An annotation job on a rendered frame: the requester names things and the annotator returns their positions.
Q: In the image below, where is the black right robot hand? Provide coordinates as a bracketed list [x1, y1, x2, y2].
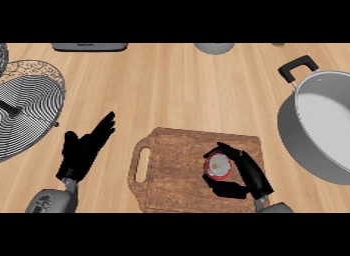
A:
[200, 141, 276, 201]

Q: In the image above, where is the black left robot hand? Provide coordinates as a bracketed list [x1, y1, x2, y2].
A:
[54, 110, 118, 183]

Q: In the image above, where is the red can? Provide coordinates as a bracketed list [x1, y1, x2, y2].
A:
[203, 151, 234, 181]

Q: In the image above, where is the brown wooden cutting board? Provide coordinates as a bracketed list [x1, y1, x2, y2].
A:
[127, 126, 268, 214]

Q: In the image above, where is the grey round object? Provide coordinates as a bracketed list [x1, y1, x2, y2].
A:
[193, 42, 236, 55]

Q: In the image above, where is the tiered wire basket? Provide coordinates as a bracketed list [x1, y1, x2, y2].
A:
[0, 43, 67, 169]

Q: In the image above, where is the grey pot with black handle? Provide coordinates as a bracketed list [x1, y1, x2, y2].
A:
[276, 54, 350, 186]

